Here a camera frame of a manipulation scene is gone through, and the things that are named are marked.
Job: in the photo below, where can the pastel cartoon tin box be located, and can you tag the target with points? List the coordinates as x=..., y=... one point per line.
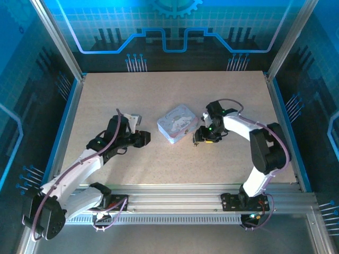
x=177, y=123

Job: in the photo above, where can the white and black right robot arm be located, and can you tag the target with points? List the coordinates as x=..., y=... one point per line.
x=238, y=125

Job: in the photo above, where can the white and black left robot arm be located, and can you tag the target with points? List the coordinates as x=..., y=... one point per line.
x=79, y=169

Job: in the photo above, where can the small controller board with LEDs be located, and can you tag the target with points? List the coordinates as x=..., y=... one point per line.
x=251, y=218

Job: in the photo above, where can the grey metal floor panel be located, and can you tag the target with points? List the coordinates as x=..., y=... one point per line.
x=172, y=239

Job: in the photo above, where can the aluminium table side rail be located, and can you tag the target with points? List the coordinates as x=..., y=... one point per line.
x=287, y=132
x=70, y=113

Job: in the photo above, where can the long aluminium mounting rail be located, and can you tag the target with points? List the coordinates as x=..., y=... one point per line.
x=172, y=197

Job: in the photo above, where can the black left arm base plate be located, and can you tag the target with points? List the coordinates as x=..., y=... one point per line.
x=117, y=203

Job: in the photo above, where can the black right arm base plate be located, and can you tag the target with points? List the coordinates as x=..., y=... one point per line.
x=230, y=202

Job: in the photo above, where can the aluminium frame post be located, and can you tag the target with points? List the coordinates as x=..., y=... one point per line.
x=291, y=39
x=57, y=39

